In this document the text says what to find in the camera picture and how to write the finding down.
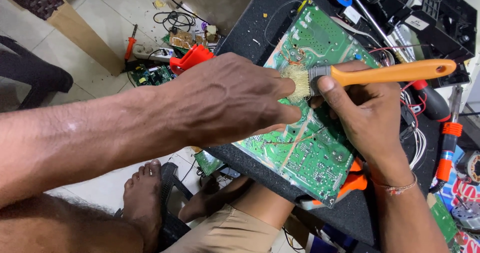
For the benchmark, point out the black chair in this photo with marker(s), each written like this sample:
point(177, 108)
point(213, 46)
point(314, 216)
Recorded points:
point(33, 74)

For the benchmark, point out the orange black soldering iron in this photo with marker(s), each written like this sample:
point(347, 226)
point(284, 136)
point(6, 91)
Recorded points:
point(448, 148)

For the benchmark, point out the small green circuit board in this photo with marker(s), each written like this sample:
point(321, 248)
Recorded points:
point(150, 76)

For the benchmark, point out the person's right leg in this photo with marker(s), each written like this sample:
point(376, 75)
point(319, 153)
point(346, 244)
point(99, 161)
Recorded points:
point(232, 200)

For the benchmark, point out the narrow green circuit board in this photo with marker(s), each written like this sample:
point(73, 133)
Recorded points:
point(444, 219)

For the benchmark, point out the person's left leg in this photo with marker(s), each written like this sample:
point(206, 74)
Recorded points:
point(138, 200)

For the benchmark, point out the person's left hand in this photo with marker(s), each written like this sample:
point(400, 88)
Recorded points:
point(225, 99)

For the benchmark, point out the person's leg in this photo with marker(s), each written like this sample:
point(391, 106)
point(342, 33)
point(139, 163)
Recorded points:
point(138, 200)
point(232, 200)

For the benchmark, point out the person's right hand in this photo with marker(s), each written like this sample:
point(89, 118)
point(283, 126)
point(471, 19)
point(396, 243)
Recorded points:
point(371, 118)

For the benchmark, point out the green circuit board piece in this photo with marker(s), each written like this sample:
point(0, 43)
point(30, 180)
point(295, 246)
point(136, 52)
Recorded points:
point(207, 162)

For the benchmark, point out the black plastic housing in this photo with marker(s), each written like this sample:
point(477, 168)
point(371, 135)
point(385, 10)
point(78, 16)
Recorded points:
point(444, 20)

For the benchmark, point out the red black screwdriver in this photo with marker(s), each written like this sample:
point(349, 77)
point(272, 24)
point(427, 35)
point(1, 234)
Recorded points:
point(431, 100)

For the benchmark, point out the electric motor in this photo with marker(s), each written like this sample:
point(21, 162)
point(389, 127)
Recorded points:
point(467, 212)
point(469, 166)

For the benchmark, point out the black foam mat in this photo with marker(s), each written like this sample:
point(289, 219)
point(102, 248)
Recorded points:
point(247, 39)

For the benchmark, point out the metal rod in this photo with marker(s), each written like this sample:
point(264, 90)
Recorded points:
point(373, 22)

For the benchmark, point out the beige shorts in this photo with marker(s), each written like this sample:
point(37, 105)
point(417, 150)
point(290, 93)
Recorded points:
point(228, 232)

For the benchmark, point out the brown circuit board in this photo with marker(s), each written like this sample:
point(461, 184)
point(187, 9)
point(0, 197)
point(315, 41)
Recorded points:
point(183, 39)

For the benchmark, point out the large green circuit board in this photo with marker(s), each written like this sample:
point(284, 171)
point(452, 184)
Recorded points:
point(318, 159)

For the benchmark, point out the red plastic tool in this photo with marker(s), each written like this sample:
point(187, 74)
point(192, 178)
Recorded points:
point(189, 59)

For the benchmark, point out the white power strip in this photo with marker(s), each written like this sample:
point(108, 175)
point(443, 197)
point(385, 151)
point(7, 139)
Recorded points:
point(155, 52)

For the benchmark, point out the orange plastic tool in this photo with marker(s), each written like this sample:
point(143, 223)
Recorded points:
point(354, 183)

